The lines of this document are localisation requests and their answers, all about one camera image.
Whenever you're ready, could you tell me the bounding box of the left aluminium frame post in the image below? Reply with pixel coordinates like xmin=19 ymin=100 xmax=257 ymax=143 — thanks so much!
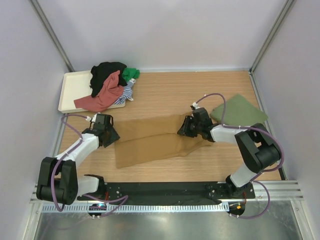
xmin=28 ymin=0 xmax=75 ymax=72

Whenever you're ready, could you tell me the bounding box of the tan brown tank top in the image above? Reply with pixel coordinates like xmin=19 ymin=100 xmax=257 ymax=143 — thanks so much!
xmin=114 ymin=112 xmax=212 ymax=169

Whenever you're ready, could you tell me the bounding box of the dusty pink tank top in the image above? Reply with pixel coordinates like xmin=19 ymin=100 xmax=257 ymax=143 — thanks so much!
xmin=73 ymin=70 xmax=124 ymax=113

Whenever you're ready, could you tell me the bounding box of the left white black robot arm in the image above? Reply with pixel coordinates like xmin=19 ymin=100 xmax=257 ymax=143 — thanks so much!
xmin=36 ymin=113 xmax=120 ymax=212

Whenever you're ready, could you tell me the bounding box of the right aluminium frame post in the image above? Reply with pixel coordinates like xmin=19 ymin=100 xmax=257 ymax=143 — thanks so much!
xmin=249 ymin=0 xmax=296 ymax=75

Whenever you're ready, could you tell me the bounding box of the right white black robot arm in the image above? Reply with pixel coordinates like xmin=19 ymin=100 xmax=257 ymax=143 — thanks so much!
xmin=177 ymin=107 xmax=283 ymax=198

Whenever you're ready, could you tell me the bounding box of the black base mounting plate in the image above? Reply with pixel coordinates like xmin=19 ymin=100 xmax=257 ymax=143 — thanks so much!
xmin=90 ymin=181 xmax=256 ymax=206

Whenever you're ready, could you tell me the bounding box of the bright green tank top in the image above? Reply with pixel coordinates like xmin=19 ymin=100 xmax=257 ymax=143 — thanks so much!
xmin=122 ymin=67 xmax=140 ymax=82

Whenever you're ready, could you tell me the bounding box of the black tank top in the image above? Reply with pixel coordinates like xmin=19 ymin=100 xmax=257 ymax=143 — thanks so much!
xmin=90 ymin=62 xmax=127 ymax=98

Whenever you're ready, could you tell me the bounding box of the slotted white cable duct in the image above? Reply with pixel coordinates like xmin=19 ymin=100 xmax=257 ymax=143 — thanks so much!
xmin=41 ymin=202 xmax=230 ymax=214

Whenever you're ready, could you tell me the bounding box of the olive green printed tank top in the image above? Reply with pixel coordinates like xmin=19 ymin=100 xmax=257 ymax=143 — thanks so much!
xmin=223 ymin=94 xmax=268 ymax=126

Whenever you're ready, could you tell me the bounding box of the aluminium front rail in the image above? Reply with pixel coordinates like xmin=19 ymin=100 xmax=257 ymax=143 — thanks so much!
xmin=29 ymin=180 xmax=305 ymax=204

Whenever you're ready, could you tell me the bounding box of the aluminium frame post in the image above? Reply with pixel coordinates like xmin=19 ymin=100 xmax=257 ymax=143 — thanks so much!
xmin=249 ymin=0 xmax=296 ymax=75
xmin=28 ymin=0 xmax=75 ymax=72

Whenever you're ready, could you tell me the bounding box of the blue white striped tank top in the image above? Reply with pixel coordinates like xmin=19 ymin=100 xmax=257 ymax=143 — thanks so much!
xmin=114 ymin=78 xmax=136 ymax=105

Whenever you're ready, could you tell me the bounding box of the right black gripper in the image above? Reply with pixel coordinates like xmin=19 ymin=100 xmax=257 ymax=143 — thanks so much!
xmin=177 ymin=115 xmax=203 ymax=138

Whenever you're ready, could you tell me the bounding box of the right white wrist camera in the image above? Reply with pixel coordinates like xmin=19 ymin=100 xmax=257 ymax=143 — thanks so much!
xmin=190 ymin=102 xmax=200 ymax=111

